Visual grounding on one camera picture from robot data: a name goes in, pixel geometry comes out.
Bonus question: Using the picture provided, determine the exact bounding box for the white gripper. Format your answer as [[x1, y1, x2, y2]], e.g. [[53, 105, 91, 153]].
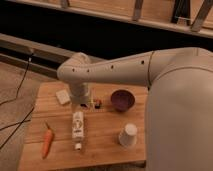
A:
[[69, 83, 91, 104]]

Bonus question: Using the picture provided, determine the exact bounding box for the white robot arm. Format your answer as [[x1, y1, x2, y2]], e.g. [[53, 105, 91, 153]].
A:
[[57, 47, 213, 171]]

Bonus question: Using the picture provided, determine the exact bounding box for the dark purple ceramic bowl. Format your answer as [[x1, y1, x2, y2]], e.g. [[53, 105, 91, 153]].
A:
[[110, 89, 135, 112]]

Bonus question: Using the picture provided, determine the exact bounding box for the white square sponge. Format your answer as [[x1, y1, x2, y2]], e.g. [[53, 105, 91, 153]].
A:
[[56, 90, 70, 105]]

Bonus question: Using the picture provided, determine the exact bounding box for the dark snack bar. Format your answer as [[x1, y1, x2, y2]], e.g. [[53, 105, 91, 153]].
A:
[[80, 99, 102, 109]]

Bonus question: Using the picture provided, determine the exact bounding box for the clear plastic bottle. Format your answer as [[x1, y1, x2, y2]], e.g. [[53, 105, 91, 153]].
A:
[[72, 111, 84, 150]]

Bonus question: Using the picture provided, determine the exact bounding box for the wooden table board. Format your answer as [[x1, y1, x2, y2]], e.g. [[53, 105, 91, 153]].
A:
[[18, 82, 147, 171]]

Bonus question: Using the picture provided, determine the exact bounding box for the orange carrot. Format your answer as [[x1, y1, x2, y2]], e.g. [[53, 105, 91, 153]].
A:
[[42, 123, 54, 159]]

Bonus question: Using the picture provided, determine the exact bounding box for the black cable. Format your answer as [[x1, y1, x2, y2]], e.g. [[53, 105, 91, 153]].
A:
[[0, 53, 36, 150]]

